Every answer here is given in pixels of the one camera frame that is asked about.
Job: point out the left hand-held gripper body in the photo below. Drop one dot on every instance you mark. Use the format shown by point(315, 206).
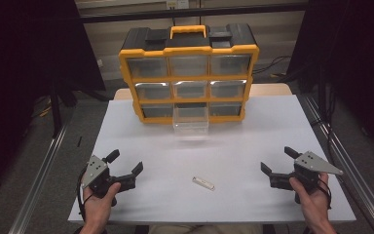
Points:
point(95, 169)

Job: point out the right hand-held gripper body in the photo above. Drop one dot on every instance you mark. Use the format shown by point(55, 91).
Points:
point(311, 162)

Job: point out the small white stick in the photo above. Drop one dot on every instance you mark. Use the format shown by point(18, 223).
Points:
point(204, 183)

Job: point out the clear plastic drawer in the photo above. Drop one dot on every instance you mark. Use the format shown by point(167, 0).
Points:
point(191, 125)

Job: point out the person's left hand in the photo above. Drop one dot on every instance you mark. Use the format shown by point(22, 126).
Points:
point(97, 209)

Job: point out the person's right hand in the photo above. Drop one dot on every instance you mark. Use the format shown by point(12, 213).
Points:
point(315, 204)

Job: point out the small black floor piece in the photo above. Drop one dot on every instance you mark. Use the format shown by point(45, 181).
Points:
point(79, 141)

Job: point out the black stand leg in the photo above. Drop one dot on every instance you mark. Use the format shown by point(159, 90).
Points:
point(56, 110)

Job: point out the set of closed clear drawers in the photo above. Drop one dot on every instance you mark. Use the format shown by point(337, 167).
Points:
point(149, 66)

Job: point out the black curtain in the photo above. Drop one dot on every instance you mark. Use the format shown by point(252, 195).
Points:
point(19, 65)
point(354, 48)

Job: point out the yellow black drawer organizer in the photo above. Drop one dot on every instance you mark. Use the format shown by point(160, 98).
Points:
point(188, 42)

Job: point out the aluminium floor rail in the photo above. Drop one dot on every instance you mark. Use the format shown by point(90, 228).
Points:
point(39, 182)
point(354, 169)

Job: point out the black horizontal frame bar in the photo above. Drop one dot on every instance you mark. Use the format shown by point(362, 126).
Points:
point(191, 13)

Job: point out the white wall socket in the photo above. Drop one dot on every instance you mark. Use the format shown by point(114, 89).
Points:
point(177, 4)

